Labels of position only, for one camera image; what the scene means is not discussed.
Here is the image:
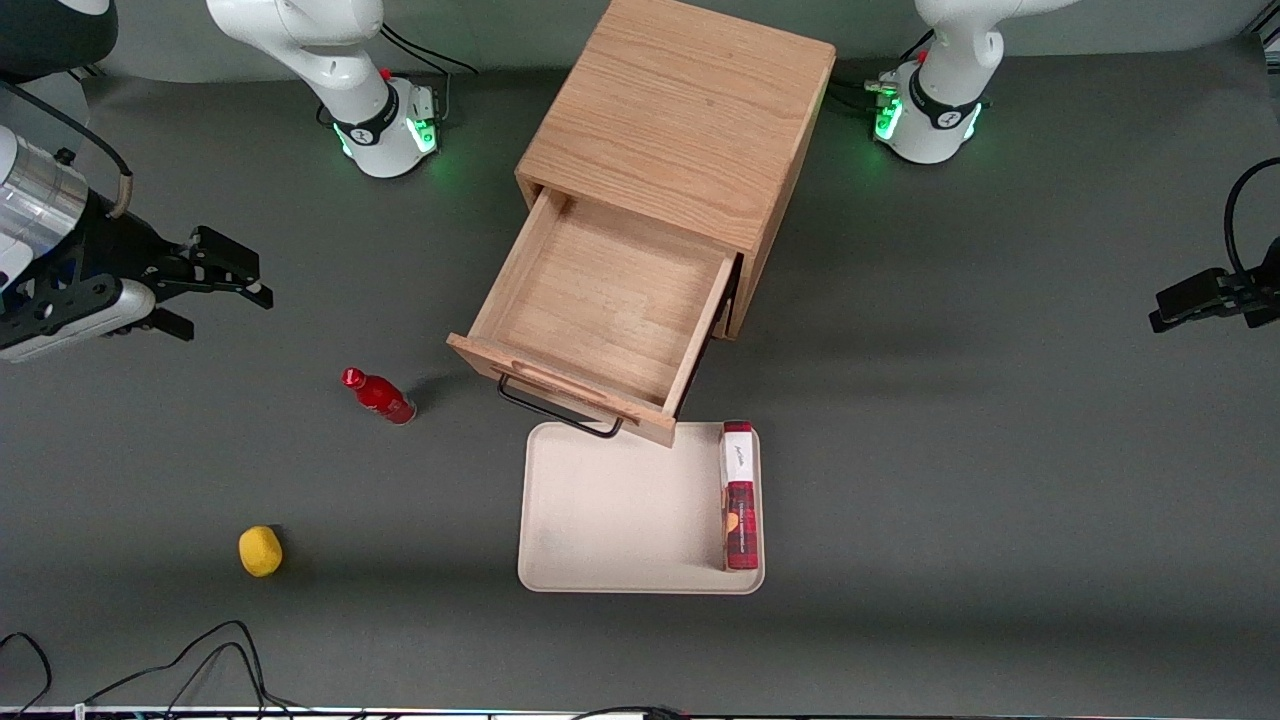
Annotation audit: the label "black left arm wrist cable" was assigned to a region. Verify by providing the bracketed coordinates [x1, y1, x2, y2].
[1224, 157, 1280, 277]

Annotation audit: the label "black left arm base cables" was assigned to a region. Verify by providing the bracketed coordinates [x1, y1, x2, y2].
[828, 28, 936, 113]

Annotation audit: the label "black arm base cables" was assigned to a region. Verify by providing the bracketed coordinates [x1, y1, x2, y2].
[828, 28, 936, 113]
[316, 18, 478, 127]

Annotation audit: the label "wooden drawer with black handle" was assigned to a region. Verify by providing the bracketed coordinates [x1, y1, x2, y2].
[446, 184, 740, 449]

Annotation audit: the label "red bottle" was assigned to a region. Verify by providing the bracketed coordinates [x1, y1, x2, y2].
[341, 367, 418, 426]

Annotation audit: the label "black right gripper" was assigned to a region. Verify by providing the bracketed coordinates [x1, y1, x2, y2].
[0, 194, 274, 347]

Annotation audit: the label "red and white snack box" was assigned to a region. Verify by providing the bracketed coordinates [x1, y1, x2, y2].
[720, 420, 760, 572]

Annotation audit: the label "wooden drawer cabinet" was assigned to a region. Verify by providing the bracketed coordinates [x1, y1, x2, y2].
[515, 0, 838, 342]

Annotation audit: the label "beige tray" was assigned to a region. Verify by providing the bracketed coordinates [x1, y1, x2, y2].
[517, 421, 766, 596]

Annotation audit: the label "black right arm base cables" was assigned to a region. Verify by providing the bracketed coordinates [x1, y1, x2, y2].
[316, 18, 478, 127]

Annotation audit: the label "yellow lemon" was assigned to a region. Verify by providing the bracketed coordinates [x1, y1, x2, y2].
[238, 525, 284, 579]

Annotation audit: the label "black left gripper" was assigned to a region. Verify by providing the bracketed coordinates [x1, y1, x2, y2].
[1149, 235, 1280, 334]

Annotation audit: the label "black floor cable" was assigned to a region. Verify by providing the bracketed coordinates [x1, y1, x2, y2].
[0, 631, 54, 717]
[84, 620, 301, 717]
[570, 705, 693, 720]
[150, 642, 271, 717]

